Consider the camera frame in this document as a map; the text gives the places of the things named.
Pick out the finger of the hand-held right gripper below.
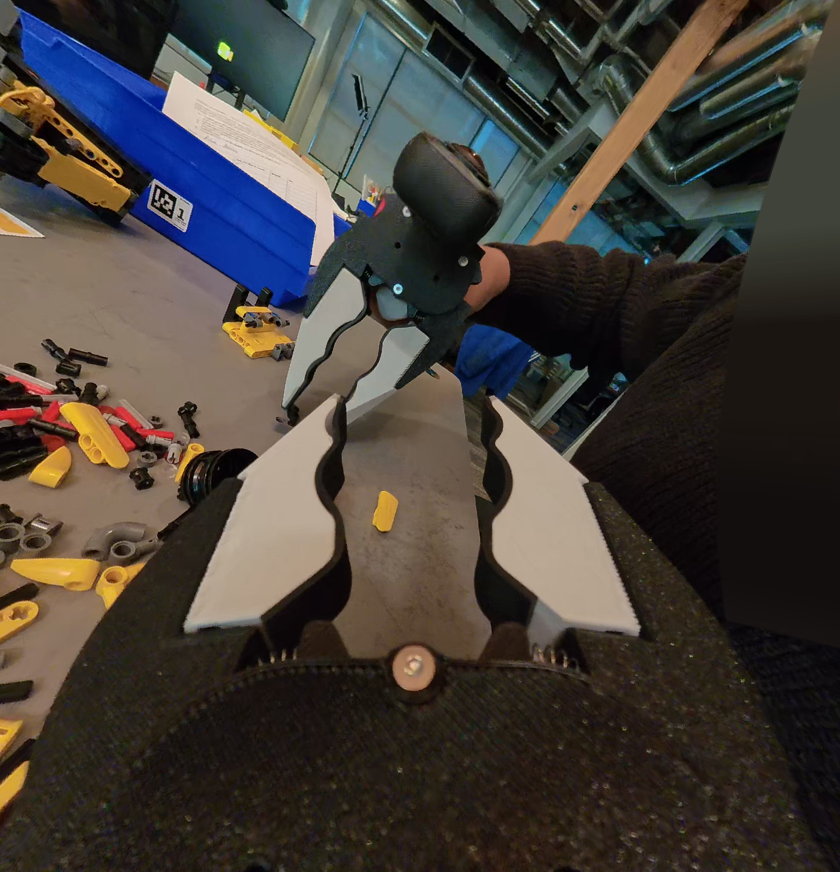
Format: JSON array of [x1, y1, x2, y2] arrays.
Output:
[[281, 270, 369, 412], [343, 327, 433, 423]]

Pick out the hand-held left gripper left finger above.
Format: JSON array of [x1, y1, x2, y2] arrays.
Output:
[[183, 394, 353, 634]]

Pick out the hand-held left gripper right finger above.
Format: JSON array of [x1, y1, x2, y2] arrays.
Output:
[[474, 397, 642, 649]]

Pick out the pile of toy building pieces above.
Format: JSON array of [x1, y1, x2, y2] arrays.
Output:
[[0, 337, 204, 818]]

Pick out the person's right forearm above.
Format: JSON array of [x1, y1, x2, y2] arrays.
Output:
[[471, 240, 748, 382]]

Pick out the person's right hand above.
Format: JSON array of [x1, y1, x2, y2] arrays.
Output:
[[462, 244, 513, 316]]

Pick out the small yellow brick assembly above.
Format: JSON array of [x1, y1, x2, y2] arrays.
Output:
[[222, 285, 298, 362]]

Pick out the black toy wheel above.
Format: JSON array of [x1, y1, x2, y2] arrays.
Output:
[[176, 447, 258, 506]]

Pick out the blue cloth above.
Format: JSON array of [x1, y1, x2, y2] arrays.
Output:
[[456, 326, 538, 401]]

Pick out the black tripod stand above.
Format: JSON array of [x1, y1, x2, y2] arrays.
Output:
[[331, 74, 371, 202]]

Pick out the blue plastic bin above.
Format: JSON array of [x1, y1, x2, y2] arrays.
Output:
[[18, 10, 353, 311]]

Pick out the white printed paper sheet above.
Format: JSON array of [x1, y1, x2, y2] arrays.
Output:
[[162, 71, 335, 268]]

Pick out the large yellow toy panel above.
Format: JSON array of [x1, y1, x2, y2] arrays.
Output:
[[60, 402, 131, 471]]

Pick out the wooden beam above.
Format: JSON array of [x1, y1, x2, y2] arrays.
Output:
[[529, 0, 749, 246]]

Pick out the black television screen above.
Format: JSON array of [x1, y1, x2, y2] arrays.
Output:
[[171, 0, 316, 124]]

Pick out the yellow toy excavator model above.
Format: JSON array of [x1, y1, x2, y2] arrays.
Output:
[[0, 64, 153, 228]]

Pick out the metal ceiling ducts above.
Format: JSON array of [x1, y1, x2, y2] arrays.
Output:
[[375, 0, 830, 188]]

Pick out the yellow sticker sheet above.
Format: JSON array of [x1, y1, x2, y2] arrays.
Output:
[[0, 198, 45, 239]]

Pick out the black desk monitor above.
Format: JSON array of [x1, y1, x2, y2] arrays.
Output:
[[14, 0, 179, 79]]

